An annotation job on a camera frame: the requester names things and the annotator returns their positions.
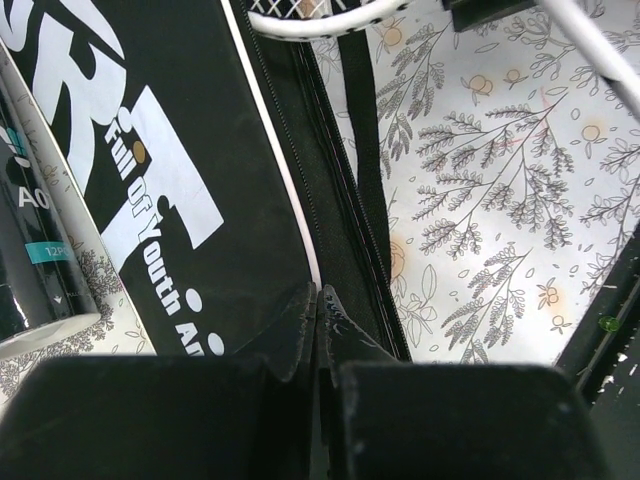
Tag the black frame badminton racket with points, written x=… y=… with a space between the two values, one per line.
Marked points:
x=310 y=20

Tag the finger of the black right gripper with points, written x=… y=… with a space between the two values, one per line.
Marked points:
x=469 y=14

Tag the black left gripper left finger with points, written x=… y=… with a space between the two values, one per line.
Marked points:
x=247 y=415

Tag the floral patterned table mat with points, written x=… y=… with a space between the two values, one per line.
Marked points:
x=499 y=172

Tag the black shuttlecock tube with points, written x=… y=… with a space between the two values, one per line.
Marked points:
x=44 y=294

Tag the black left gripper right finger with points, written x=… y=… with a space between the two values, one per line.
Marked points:
x=387 y=419

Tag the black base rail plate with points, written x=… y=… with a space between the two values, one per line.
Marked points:
x=602 y=360

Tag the black racket cover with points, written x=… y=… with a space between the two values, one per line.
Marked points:
x=207 y=157

